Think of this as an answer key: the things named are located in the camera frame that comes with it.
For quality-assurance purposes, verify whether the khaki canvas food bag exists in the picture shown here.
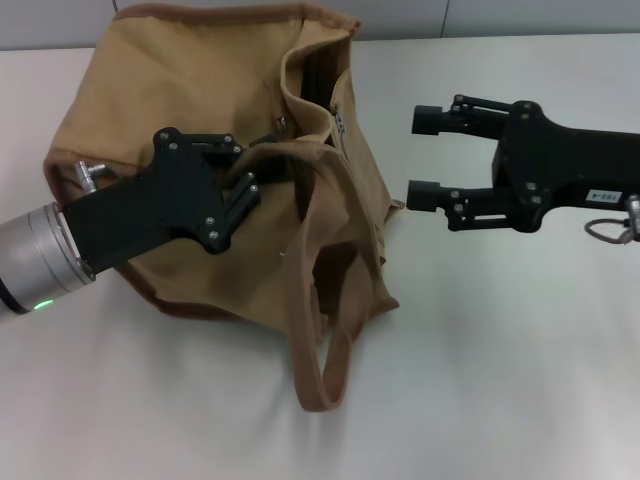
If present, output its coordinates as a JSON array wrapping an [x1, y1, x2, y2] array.
[[42, 2, 404, 414]]

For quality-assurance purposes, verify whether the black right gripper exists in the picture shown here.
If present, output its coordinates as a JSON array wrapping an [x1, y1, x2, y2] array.
[[406, 94, 640, 233]]

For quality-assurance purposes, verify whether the arm cable with connector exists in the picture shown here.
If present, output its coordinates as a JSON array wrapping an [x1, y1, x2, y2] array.
[[74, 160, 109, 194], [583, 193, 640, 247]]

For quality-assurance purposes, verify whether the right arm cable with connector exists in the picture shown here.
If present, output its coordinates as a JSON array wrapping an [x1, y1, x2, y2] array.
[[583, 193, 640, 247]]

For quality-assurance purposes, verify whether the left arm cable with connector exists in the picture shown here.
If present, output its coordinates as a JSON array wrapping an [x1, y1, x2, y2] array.
[[74, 160, 109, 194]]

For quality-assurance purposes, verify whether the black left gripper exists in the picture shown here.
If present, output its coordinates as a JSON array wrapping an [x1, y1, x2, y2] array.
[[60, 126, 282, 278]]

